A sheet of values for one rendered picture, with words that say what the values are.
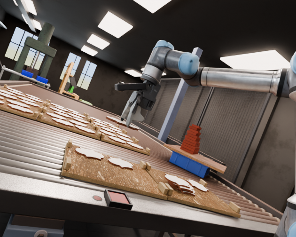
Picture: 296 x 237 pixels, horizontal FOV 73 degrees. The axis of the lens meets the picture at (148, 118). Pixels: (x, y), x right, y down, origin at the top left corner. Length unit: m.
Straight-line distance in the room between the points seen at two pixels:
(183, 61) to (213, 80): 0.15
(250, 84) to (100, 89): 10.57
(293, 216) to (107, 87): 10.91
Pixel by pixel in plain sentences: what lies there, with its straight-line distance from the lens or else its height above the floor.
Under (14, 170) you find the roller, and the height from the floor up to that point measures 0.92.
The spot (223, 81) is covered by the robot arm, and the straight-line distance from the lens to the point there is 0.81.
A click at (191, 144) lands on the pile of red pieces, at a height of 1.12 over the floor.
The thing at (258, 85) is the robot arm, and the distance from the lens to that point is 0.79.
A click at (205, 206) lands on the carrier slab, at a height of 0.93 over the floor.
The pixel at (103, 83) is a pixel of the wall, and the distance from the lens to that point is 11.20.
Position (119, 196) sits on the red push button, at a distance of 0.69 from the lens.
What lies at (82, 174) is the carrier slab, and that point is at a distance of 0.74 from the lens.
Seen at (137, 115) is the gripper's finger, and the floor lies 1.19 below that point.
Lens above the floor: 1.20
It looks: 1 degrees down
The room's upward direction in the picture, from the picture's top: 22 degrees clockwise
